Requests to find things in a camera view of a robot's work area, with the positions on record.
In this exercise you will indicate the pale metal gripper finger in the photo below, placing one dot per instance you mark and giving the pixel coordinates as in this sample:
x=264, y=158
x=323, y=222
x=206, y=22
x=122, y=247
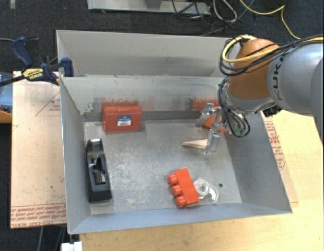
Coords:
x=207, y=111
x=213, y=141

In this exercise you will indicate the orange flat object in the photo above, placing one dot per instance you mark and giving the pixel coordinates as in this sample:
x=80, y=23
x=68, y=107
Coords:
x=209, y=123

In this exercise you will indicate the pale wooden wedge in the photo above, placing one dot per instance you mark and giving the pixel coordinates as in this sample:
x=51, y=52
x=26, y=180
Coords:
x=196, y=143

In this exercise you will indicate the clear plastic tape roll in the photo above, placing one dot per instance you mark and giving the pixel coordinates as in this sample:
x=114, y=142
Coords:
x=202, y=187

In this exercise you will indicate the orange toy building brick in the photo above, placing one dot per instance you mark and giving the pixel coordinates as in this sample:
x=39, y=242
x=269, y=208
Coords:
x=184, y=186

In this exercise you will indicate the grey metal bin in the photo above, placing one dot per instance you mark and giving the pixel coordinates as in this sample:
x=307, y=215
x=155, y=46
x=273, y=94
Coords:
x=141, y=163

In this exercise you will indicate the orange-red box white label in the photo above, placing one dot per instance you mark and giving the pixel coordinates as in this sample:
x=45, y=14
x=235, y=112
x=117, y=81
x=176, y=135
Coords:
x=122, y=119

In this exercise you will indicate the black tape dispenser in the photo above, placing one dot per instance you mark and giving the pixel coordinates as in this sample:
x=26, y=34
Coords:
x=98, y=176

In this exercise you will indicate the brown cardboard board red print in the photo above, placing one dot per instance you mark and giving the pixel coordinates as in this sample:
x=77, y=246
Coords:
x=34, y=140

